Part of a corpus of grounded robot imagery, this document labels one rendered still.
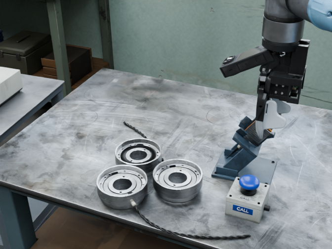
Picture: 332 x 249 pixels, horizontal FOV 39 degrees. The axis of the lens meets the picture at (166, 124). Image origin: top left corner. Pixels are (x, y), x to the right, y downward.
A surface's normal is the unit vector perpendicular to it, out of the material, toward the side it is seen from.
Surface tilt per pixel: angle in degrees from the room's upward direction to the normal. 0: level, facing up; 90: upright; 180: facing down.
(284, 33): 89
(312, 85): 90
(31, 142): 0
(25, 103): 0
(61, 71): 90
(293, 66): 90
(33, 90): 0
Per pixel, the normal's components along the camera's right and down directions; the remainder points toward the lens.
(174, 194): -0.15, 0.52
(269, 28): -0.75, 0.36
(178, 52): -0.40, 0.49
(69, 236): -0.01, -0.85
